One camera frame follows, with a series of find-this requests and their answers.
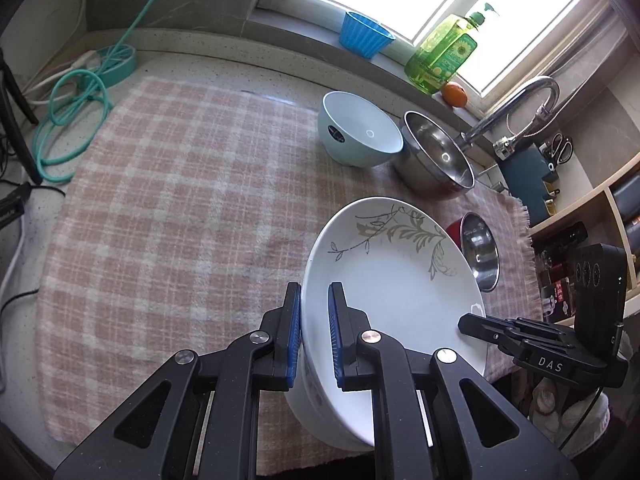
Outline white leaf pattern plate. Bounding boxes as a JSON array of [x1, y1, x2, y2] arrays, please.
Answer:
[[285, 197, 487, 452]]

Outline red steel small bowl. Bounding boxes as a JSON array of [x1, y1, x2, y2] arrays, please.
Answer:
[[446, 212, 500, 292]]

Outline large stainless steel bowl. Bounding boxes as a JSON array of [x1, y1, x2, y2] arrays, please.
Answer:
[[392, 110, 475, 200]]

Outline light blue ceramic bowl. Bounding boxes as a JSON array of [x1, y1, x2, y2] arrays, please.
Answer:
[[318, 91, 404, 168]]

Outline chrome kitchen faucet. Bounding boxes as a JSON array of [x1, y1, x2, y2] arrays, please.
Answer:
[[454, 76, 561, 160]]

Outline white gloved right hand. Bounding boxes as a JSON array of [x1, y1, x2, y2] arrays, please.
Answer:
[[529, 378, 611, 445]]

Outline teal knife block holder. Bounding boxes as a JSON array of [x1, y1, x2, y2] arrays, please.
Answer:
[[498, 144, 559, 226]]

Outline scissors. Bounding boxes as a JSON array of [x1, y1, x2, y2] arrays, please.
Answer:
[[548, 132, 574, 167]]

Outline pink plaid cloth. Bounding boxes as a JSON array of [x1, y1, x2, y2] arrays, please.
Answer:
[[36, 78, 533, 443]]

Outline orange fruit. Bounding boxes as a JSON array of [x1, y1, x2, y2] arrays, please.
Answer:
[[440, 81, 469, 108]]

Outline green dish soap bottle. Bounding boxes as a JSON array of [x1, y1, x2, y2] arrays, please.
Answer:
[[405, 2, 496, 94]]

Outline blue fluted cup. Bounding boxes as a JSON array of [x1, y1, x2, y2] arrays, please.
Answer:
[[338, 11, 395, 60]]

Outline black tripod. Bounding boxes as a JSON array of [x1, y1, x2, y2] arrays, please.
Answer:
[[0, 46, 44, 187]]

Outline teal hose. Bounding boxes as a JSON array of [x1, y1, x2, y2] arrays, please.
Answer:
[[31, 0, 179, 183]]

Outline white power cable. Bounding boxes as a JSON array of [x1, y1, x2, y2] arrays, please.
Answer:
[[22, 0, 101, 106]]

